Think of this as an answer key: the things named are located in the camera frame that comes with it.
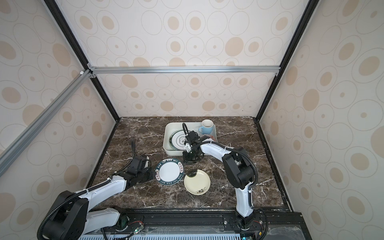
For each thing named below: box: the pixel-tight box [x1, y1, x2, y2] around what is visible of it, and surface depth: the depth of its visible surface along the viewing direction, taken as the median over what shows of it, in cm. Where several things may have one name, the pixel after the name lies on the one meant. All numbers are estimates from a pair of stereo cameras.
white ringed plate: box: [169, 129, 187, 151], surface depth 107 cm
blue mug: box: [198, 119, 214, 135], surface depth 107 cm
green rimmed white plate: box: [155, 158, 184, 186], surface depth 92 cm
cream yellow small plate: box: [183, 169, 211, 196], surface depth 88 cm
